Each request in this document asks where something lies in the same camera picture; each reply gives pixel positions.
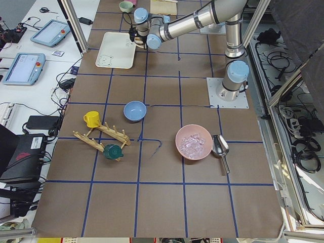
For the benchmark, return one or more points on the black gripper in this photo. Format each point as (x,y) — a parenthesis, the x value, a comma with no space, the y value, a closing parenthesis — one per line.
(139,40)

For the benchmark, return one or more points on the cream round plate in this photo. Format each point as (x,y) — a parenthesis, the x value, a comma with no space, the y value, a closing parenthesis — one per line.
(139,42)

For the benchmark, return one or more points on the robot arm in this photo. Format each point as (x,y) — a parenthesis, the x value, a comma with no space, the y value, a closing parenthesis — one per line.
(216,17)

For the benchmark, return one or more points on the cream bear tray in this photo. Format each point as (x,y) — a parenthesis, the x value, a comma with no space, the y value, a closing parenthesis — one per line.
(116,51)

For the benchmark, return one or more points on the green bowl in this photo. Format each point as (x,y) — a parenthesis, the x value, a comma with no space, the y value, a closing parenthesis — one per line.
(126,6)

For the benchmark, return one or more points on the wooden cutting board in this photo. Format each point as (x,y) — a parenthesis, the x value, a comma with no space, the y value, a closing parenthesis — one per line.
(163,7)

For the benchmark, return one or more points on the blue bowl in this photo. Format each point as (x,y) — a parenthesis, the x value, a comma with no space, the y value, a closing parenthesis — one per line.
(135,111)

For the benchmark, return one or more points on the upper teach pendant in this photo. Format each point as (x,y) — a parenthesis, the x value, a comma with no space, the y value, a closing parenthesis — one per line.
(51,34)

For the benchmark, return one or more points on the teach pendant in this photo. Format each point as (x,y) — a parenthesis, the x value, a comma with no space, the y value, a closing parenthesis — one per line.
(51,34)
(25,69)

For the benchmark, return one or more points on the yellow mug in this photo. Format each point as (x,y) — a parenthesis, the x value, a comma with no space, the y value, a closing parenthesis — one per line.
(92,119)

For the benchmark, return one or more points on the dark green mug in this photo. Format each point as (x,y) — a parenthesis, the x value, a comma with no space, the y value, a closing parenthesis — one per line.
(112,151)

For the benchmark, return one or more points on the pink bowl with ice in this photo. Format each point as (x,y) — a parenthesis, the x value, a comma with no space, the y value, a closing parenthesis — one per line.
(194,142)

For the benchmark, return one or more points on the lower teach pendant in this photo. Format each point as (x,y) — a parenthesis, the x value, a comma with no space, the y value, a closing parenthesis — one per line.
(25,69)

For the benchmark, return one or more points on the black power adapter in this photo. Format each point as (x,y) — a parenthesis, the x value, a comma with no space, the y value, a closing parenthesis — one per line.
(36,122)

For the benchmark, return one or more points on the metal scoop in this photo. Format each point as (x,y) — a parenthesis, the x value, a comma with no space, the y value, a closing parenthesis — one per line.
(221,149)

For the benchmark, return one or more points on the black electronics box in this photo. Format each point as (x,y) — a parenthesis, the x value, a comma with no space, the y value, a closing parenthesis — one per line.
(21,156)

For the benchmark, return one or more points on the aluminium frame post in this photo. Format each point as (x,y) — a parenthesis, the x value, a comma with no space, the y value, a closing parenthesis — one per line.
(70,16)

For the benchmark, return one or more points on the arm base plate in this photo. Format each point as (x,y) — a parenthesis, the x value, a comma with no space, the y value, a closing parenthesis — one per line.
(219,97)
(218,29)

